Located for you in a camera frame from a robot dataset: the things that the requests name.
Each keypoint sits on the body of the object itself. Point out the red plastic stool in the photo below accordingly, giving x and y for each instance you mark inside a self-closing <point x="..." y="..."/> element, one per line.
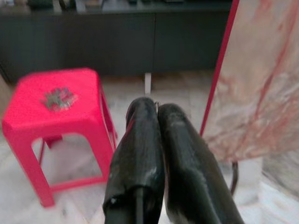
<point x="70" y="121"/>

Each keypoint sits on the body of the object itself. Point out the black low console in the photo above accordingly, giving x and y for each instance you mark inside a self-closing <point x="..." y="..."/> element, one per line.
<point x="112" y="42"/>

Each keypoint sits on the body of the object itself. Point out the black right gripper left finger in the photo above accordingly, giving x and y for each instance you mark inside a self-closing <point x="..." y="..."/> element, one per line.
<point x="140" y="151"/>

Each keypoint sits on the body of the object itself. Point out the bunch of metal keys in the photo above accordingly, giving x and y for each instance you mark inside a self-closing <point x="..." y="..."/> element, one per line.
<point x="58" y="98"/>

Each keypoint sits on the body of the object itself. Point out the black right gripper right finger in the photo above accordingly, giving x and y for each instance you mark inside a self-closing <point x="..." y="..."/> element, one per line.
<point x="187" y="168"/>

